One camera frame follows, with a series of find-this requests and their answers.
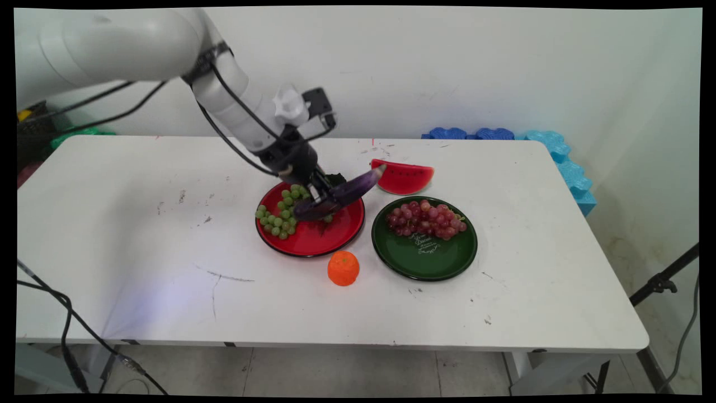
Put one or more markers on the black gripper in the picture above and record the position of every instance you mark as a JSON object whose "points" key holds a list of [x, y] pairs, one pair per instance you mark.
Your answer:
{"points": [[293, 157]]}

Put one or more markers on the purple toy eggplant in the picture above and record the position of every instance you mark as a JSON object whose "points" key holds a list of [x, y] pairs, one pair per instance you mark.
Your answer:
{"points": [[347, 193]]}

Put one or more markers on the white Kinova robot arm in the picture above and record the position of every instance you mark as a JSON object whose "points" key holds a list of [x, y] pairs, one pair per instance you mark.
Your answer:
{"points": [[140, 47]]}

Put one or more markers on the dark green fake leaf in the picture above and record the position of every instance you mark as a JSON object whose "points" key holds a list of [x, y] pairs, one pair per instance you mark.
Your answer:
{"points": [[337, 179]]}

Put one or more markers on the green grape bunch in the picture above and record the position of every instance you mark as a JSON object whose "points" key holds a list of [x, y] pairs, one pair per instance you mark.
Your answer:
{"points": [[282, 212]]}

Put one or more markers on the red round plate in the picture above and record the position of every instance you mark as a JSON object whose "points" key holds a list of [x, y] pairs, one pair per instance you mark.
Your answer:
{"points": [[319, 235]]}

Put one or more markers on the red watermelon slice toy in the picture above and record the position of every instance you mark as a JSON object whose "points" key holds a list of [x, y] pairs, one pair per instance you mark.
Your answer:
{"points": [[405, 178]]}

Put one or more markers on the orange toy tangerine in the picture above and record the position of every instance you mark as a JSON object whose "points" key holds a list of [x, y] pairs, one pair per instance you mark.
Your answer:
{"points": [[343, 268]]}

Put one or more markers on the red grape bunch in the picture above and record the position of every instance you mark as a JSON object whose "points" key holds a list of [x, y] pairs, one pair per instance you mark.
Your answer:
{"points": [[428, 219]]}

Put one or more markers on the dark green round plate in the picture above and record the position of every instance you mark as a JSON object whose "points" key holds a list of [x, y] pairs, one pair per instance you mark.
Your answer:
{"points": [[428, 254]]}

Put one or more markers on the light blue foam mat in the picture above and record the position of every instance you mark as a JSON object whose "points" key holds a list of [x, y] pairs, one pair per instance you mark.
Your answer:
{"points": [[568, 168]]}

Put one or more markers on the green plastic object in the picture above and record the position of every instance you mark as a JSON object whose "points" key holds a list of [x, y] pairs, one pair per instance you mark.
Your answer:
{"points": [[78, 134]]}

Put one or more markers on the white table leg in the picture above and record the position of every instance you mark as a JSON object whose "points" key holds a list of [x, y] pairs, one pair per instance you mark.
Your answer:
{"points": [[100, 366]]}

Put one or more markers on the dark storage basket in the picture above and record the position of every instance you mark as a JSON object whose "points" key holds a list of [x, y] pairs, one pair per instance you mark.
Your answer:
{"points": [[31, 137]]}

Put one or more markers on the black tripod stand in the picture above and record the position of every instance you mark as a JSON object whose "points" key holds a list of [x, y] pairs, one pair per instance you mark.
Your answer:
{"points": [[663, 280]]}

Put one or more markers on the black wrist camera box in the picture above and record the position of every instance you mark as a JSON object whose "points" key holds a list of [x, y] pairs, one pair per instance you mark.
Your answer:
{"points": [[319, 103]]}

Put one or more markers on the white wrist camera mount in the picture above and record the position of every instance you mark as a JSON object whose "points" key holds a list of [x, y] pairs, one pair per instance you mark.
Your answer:
{"points": [[291, 105]]}

